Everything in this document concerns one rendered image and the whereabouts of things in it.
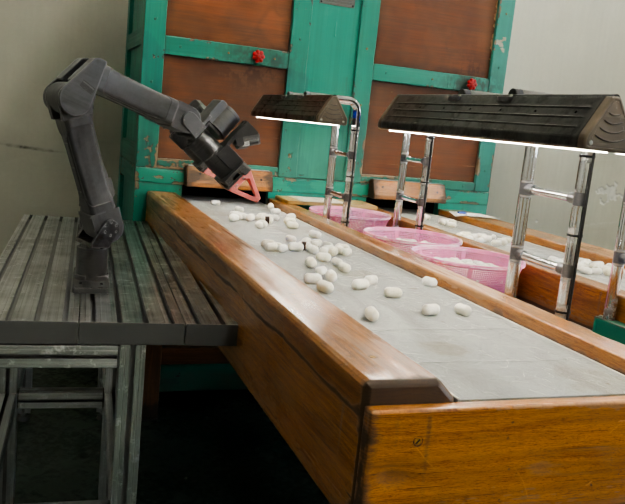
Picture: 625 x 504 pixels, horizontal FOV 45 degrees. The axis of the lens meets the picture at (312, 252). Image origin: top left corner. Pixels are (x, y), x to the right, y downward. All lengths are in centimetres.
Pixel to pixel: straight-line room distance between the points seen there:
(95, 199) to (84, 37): 190
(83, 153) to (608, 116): 97
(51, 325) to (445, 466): 72
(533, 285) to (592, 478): 85
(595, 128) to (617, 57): 328
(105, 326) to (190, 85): 139
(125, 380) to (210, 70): 145
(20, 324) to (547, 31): 322
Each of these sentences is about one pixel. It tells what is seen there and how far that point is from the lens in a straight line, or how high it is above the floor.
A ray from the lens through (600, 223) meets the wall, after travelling 432.
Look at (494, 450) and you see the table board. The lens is 93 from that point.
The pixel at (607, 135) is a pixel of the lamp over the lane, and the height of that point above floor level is 106.
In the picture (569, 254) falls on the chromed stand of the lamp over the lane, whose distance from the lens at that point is 131.
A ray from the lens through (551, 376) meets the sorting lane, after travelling 106.
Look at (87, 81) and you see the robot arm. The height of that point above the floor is 107.
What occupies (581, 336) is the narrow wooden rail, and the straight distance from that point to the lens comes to 121.
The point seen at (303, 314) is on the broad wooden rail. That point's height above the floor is 76.
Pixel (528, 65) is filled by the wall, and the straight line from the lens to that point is 400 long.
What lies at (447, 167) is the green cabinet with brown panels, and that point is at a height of 92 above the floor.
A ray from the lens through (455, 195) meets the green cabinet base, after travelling 296.
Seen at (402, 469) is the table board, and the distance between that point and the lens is 89.
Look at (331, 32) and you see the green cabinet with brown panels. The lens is 273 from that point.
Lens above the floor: 104
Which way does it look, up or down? 10 degrees down
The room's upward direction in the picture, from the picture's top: 6 degrees clockwise
